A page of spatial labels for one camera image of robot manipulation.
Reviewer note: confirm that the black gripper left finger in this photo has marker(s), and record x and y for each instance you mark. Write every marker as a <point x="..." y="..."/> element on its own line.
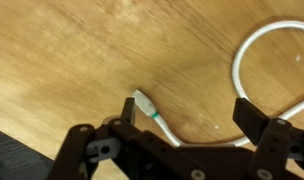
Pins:
<point x="142" y="156"/>

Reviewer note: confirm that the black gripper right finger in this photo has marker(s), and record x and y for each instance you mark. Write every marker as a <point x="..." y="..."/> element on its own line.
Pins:
<point x="275" y="146"/>

